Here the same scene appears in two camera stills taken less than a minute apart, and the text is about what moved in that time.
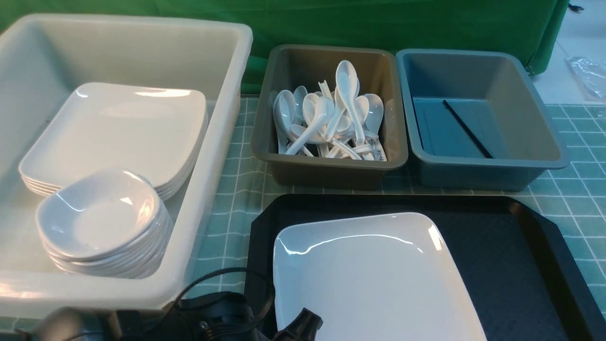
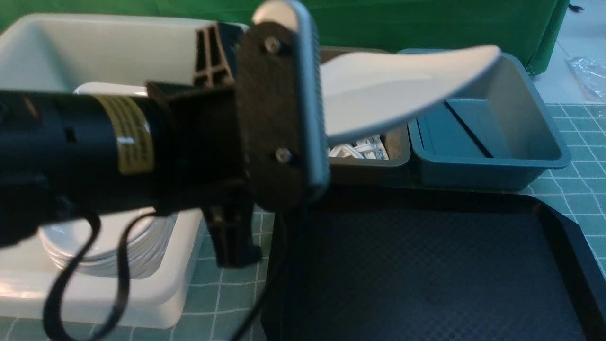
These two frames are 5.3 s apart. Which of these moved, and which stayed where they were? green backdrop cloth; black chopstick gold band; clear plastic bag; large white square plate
Moved: large white square plate
Stayed: clear plastic bag; green backdrop cloth; black chopstick gold band
